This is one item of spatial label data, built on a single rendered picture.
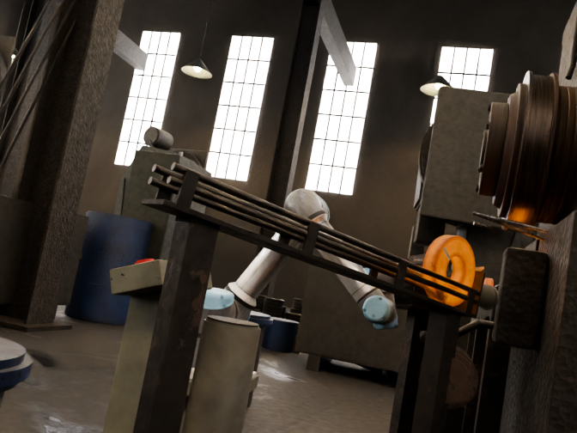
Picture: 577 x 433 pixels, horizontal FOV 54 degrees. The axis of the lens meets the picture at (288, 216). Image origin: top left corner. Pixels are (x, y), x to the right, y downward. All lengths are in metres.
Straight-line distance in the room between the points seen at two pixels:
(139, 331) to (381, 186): 11.04
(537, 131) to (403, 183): 10.48
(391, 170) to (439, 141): 7.69
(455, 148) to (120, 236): 2.74
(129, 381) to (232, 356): 0.21
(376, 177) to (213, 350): 11.09
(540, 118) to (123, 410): 1.22
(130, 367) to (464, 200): 3.52
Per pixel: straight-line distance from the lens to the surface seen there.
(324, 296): 4.16
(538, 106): 1.64
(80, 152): 4.20
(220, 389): 1.16
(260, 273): 1.82
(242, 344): 1.15
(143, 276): 1.10
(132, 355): 1.19
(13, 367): 1.00
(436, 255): 1.25
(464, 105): 4.59
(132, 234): 4.82
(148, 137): 9.78
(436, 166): 4.43
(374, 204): 12.03
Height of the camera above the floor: 0.63
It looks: 6 degrees up
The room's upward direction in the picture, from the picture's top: 10 degrees clockwise
